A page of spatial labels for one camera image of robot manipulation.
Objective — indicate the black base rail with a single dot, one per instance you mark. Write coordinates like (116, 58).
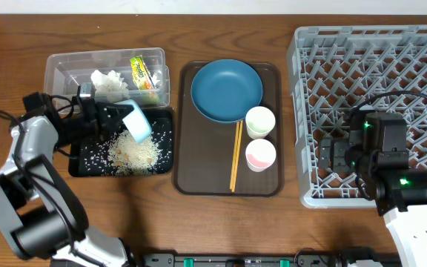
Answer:
(307, 260)

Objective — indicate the brown serving tray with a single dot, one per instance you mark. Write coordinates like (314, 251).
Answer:
(204, 148)

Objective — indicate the white cup green inside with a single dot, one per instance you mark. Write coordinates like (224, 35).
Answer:
(260, 121)

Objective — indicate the clear plastic waste bin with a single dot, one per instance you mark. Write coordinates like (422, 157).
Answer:
(66, 71)

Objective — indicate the grey dishwasher rack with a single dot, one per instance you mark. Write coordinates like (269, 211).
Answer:
(332, 69)

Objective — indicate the wooden chopstick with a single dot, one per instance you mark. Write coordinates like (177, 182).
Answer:
(234, 155)
(237, 155)

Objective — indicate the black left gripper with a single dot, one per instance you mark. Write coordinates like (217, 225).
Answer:
(105, 128)

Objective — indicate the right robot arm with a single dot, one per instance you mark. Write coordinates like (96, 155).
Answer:
(375, 150)

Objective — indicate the left wooden chopstick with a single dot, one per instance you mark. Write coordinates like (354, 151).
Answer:
(234, 155)

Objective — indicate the right wooden chopstick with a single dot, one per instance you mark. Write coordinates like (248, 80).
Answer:
(237, 155)

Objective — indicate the light blue bowl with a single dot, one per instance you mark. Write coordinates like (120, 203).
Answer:
(136, 122)

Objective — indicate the white rice food waste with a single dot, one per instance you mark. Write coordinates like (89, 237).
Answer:
(133, 154)

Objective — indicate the dark blue plate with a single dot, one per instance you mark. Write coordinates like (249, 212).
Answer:
(225, 90)

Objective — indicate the green yellow snack wrapper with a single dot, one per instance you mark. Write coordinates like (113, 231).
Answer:
(147, 83)

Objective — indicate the crumpled white tissue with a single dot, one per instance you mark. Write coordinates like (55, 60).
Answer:
(110, 87)

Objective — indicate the black food waste tray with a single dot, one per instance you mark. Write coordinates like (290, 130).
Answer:
(165, 163)

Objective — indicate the white cup pink inside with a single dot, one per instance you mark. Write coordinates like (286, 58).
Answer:
(260, 154)

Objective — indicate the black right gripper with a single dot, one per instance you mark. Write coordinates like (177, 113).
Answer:
(342, 153)

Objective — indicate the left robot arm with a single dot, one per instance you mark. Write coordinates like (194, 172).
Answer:
(40, 216)

